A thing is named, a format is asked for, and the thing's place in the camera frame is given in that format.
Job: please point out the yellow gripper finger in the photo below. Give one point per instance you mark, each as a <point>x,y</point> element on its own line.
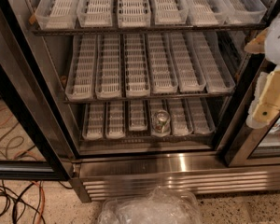
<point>256,45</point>
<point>266,104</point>

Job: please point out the wire shelf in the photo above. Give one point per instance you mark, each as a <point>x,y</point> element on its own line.
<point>147,137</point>
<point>150,97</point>
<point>146,30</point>

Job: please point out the middle wire shelf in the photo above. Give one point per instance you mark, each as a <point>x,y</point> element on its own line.
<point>150,97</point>

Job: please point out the glass fridge door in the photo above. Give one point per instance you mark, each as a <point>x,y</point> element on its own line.
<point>248,146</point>
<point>27,95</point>

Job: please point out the right glass fridge door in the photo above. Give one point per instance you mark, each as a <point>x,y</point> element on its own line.
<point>248,146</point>

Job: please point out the clear plastic bag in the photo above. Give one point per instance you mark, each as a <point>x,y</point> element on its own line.
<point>160,206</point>

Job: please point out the top wire shelf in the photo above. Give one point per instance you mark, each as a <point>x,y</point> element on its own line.
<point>146,30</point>

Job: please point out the bottom wire shelf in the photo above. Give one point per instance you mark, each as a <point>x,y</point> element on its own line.
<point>147,137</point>

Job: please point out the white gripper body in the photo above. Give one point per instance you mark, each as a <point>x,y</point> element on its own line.
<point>279,44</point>

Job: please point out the stainless steel fridge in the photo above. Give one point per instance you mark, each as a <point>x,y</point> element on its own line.
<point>103,171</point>

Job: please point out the left glass fridge door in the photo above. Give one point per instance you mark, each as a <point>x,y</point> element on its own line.
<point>27,95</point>

